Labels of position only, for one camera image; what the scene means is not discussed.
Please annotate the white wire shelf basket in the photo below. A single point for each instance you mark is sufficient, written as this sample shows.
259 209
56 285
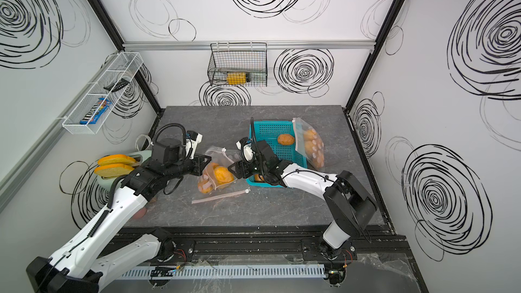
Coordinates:
122 65

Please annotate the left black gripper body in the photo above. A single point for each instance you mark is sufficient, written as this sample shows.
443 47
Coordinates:
186 166

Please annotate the black remote control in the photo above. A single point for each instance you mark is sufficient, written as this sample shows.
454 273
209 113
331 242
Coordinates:
117 86

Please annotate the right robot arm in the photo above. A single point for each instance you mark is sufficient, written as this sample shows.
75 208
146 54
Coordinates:
351 205

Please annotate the white slotted cable duct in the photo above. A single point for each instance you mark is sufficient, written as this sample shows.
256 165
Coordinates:
226 272

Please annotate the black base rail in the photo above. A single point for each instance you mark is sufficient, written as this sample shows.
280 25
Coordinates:
305 242

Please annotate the teal plastic basket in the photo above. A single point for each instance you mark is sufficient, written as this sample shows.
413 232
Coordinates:
276 146

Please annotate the red cup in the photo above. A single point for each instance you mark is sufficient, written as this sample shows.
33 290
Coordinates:
140 213

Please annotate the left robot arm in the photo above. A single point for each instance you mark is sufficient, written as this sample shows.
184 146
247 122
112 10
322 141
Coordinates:
78 265

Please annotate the toast slice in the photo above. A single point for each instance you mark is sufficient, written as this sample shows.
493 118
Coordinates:
116 159
113 171

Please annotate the potato top right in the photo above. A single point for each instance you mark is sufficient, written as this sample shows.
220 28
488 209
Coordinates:
286 139

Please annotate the blue candy packet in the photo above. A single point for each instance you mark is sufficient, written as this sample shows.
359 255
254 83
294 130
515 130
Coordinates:
97 110

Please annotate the clear zipper bag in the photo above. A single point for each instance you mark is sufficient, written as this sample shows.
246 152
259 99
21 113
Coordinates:
223 157
221 196
299 127

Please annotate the upper toast slice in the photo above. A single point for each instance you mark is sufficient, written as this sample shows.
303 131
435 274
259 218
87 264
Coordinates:
116 159

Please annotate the potato large middle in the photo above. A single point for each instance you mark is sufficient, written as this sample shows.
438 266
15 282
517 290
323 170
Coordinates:
223 176

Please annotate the lower toast slice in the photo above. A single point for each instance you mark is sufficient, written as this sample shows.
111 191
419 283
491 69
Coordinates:
113 171

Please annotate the potato centre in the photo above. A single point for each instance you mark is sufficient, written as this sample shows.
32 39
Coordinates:
210 167

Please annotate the potato bottom left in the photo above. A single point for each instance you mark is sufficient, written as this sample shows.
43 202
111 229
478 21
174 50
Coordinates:
258 178

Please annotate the mint green toaster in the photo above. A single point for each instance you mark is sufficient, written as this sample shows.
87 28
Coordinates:
139 156

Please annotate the yellow item in basket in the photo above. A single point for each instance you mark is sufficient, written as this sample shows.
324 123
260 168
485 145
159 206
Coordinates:
237 78

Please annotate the black wire wall basket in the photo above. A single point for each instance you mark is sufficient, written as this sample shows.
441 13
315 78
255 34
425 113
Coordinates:
247 57

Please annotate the potato bagged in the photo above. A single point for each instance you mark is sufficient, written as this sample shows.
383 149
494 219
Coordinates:
314 148
205 187

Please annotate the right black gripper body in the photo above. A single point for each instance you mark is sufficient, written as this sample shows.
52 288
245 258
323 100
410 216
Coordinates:
255 167

